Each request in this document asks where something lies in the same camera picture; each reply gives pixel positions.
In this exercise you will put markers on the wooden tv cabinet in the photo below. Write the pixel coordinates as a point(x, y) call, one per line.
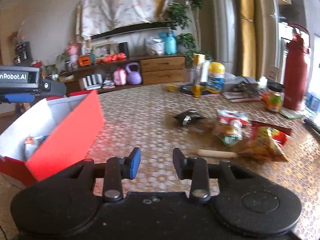
point(153, 70)

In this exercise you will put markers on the teal detergent bottle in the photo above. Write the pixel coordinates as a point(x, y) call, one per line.
point(170, 45)

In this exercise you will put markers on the white router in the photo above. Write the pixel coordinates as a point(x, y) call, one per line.
point(92, 82)

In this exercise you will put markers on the red yellow chip bag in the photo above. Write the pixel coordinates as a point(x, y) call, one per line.
point(266, 142)

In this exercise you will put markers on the black speaker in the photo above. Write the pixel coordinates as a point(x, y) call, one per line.
point(124, 48)

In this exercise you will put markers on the white red noodle snack bag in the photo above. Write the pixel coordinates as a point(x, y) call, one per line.
point(31, 144)

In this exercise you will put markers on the white planter with plant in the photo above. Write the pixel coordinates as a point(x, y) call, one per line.
point(183, 17)

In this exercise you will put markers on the black pen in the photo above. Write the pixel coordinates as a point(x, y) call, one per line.
point(312, 127)

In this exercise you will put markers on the yellow small snack packet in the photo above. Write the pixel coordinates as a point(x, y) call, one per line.
point(172, 88)

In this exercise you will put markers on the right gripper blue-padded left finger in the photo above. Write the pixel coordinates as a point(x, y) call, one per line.
point(117, 169)

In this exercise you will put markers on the pink bag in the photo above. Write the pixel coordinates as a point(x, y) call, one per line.
point(120, 77)

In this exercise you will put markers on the picture frame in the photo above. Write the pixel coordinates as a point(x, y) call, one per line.
point(103, 49)

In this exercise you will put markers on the floral cloth covered tv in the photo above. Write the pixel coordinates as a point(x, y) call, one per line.
point(95, 17)

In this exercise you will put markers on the orange label jar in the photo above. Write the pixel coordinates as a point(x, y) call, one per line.
point(274, 97)

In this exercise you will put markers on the dark red water bottle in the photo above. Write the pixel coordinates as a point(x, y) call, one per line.
point(296, 72)

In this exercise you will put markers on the red and white cardboard box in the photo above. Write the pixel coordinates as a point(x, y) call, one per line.
point(72, 125)

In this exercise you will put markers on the black small snack packet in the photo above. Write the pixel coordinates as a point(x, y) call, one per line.
point(189, 117)

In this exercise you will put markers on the purple kettlebell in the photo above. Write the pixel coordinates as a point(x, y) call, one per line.
point(133, 76)

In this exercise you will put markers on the yellow lid supplement bottle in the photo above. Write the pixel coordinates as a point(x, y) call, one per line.
point(216, 77)

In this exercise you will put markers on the yellow tall snack packet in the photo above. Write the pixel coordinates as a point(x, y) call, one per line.
point(198, 61)

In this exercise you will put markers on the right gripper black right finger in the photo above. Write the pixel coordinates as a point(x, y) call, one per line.
point(196, 170)

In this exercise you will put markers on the beige sausage stick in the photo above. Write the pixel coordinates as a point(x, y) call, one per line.
point(217, 154)

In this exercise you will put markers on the orange alarm clock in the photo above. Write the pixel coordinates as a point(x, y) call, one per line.
point(84, 60)

